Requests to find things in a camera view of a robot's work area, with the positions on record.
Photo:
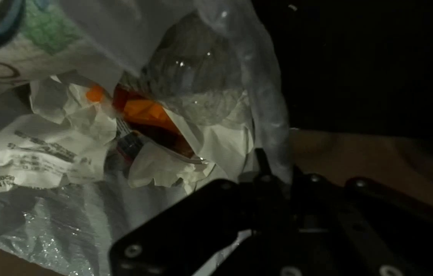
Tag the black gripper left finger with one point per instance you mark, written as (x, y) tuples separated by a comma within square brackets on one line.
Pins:
[(201, 224)]

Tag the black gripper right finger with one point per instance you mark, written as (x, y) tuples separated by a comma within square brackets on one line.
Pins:
[(370, 230)]

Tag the clear plastic bin liner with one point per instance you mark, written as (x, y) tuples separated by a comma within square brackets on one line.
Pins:
[(48, 230)]

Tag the crumpled white paper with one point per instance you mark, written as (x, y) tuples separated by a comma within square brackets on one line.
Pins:
[(221, 147)]

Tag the orange wrapper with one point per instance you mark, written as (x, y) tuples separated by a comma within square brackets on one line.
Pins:
[(148, 115)]

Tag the clear plastic cup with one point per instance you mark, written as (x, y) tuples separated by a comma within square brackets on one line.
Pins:
[(201, 66)]

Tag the crumpled white receipt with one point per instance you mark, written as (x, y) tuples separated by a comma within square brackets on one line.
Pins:
[(38, 147)]

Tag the printed white packaging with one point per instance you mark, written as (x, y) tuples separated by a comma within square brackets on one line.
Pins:
[(7, 40)]

